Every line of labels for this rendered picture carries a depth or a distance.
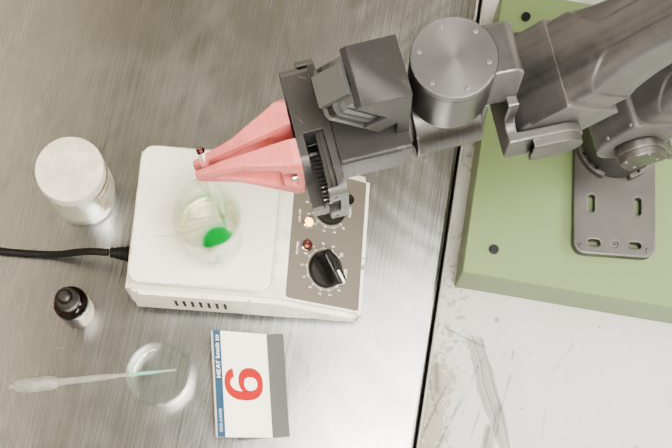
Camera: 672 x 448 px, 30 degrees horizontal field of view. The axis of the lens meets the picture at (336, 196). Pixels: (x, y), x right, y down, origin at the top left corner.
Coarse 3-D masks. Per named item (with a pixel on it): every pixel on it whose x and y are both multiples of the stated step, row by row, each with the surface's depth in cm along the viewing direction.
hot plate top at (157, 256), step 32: (160, 160) 106; (192, 160) 106; (160, 192) 105; (256, 192) 105; (160, 224) 104; (256, 224) 104; (160, 256) 103; (256, 256) 104; (224, 288) 103; (256, 288) 103
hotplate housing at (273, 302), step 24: (288, 192) 107; (288, 216) 107; (288, 240) 106; (144, 288) 105; (168, 288) 105; (192, 288) 105; (360, 288) 110; (240, 312) 109; (264, 312) 108; (288, 312) 108; (312, 312) 107; (336, 312) 108; (360, 312) 109
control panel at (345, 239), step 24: (360, 192) 111; (312, 216) 108; (360, 216) 111; (312, 240) 108; (336, 240) 109; (360, 240) 110; (288, 264) 106; (360, 264) 110; (288, 288) 105; (312, 288) 107; (336, 288) 108
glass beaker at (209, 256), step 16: (192, 192) 99; (208, 192) 100; (224, 192) 98; (176, 208) 98; (240, 208) 98; (176, 224) 97; (240, 224) 99; (240, 240) 102; (192, 256) 101; (208, 256) 99; (224, 256) 101
